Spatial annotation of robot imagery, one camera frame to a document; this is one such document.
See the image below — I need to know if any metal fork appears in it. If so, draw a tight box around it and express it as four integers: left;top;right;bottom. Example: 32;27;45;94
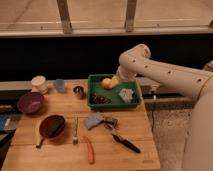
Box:
73;117;78;145

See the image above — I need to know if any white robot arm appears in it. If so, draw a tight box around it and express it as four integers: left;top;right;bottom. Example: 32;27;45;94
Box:
112;44;213;171

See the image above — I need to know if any small metal cup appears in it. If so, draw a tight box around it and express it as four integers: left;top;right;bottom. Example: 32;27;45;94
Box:
73;86;85;99

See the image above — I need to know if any small blue cup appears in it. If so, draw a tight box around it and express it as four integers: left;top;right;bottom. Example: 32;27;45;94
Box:
53;79;66;93

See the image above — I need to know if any white plastic cup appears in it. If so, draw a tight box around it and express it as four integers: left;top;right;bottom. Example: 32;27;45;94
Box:
31;75;48;94

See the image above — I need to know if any orange ball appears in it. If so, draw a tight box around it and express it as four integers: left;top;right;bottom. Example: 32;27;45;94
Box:
101;78;111;89

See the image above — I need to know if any white crumpled paper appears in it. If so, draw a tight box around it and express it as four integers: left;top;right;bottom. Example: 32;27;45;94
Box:
119;88;134;103

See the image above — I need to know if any green plastic tray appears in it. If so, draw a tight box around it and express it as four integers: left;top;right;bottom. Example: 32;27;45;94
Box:
87;74;141;110

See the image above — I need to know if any dark red grapes toy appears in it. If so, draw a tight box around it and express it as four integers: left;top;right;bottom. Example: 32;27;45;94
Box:
92;93;111;104

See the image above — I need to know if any blue sponge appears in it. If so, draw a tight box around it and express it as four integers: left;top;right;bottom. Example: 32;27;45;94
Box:
84;112;104;130

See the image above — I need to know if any dark red frying pan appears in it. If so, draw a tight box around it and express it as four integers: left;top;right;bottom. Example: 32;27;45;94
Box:
40;115;65;147

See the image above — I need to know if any purple bowl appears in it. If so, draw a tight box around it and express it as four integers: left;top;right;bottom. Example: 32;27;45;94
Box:
17;92;44;114

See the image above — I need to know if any yellow banana toy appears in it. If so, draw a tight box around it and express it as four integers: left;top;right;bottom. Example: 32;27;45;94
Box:
35;120;42;148

